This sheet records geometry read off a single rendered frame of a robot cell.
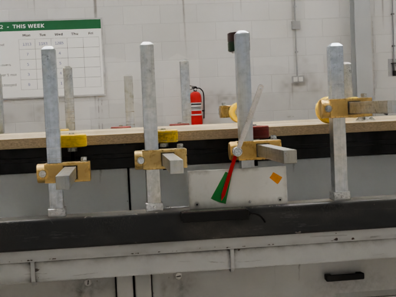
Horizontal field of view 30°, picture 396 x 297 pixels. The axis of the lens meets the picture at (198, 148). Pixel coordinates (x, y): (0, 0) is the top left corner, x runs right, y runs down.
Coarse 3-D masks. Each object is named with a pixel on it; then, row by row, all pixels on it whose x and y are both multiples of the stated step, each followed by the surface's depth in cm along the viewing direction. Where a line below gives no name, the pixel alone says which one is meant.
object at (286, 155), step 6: (258, 144) 193; (264, 144) 191; (270, 144) 190; (258, 150) 192; (264, 150) 184; (270, 150) 176; (276, 150) 170; (282, 150) 164; (288, 150) 163; (294, 150) 163; (264, 156) 184; (270, 156) 177; (276, 156) 170; (282, 156) 164; (288, 156) 163; (294, 156) 163; (282, 162) 164; (288, 162) 163; (294, 162) 163
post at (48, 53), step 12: (48, 48) 187; (48, 60) 187; (48, 72) 187; (48, 84) 187; (48, 96) 187; (48, 108) 188; (48, 120) 188; (48, 132) 188; (60, 132) 191; (48, 144) 188; (60, 144) 189; (48, 156) 188; (60, 156) 188; (60, 192) 189; (60, 204) 189
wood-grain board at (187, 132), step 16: (112, 128) 282; (128, 128) 269; (160, 128) 247; (176, 128) 237; (192, 128) 228; (208, 128) 220; (224, 128) 212; (272, 128) 211; (288, 128) 212; (304, 128) 212; (320, 128) 213; (352, 128) 214; (368, 128) 215; (384, 128) 215; (0, 144) 203; (16, 144) 204; (32, 144) 204; (96, 144) 206
